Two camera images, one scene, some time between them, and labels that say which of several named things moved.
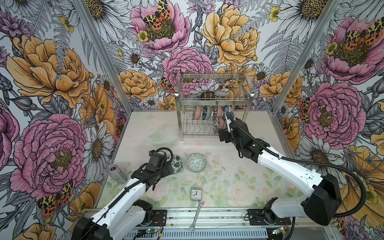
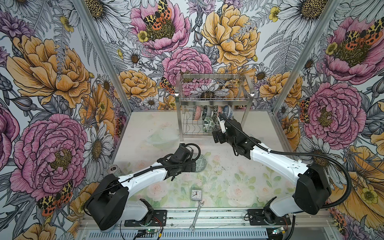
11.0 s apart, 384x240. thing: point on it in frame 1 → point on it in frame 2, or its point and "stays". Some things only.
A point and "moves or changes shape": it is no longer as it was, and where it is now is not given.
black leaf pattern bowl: [215, 111] stays
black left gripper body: [164, 171] → [187, 166]
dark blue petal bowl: [207, 112] stays
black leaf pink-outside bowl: [197, 113] stays
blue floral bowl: [225, 109] stays
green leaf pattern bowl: [177, 164] moves or changes shape
